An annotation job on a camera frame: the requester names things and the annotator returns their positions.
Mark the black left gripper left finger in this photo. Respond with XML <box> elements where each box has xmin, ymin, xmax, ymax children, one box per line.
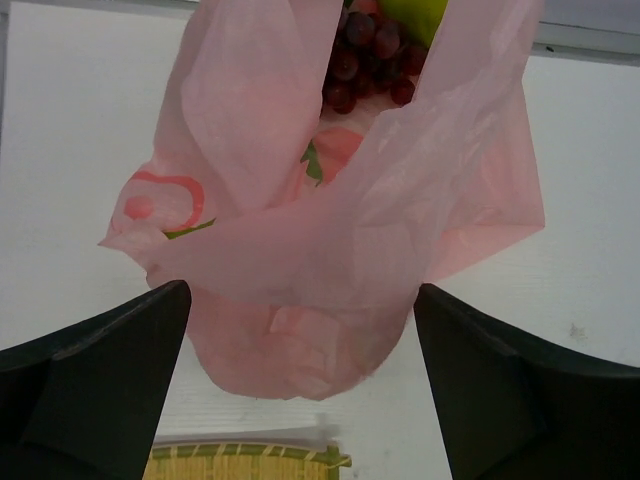
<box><xmin>1</xmin><ymin>281</ymin><xmax>191</xmax><ymax>479</ymax></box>

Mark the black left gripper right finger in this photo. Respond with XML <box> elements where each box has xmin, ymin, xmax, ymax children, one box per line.
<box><xmin>414</xmin><ymin>284</ymin><xmax>639</xmax><ymax>479</ymax></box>

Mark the pink plastic bag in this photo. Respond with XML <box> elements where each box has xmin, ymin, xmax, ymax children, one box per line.
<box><xmin>103</xmin><ymin>1</ymin><xmax>545</xmax><ymax>400</ymax></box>

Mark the red fake grape bunch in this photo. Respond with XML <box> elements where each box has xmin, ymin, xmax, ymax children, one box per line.
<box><xmin>322</xmin><ymin>6</ymin><xmax>429</xmax><ymax>115</ymax></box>

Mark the green orange fake mango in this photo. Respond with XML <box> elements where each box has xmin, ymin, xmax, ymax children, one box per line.
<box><xmin>378</xmin><ymin>0</ymin><xmax>448</xmax><ymax>47</ymax></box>

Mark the woven bamboo tray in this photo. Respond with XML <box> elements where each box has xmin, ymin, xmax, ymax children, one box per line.
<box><xmin>143</xmin><ymin>442</ymin><xmax>352</xmax><ymax>480</ymax></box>

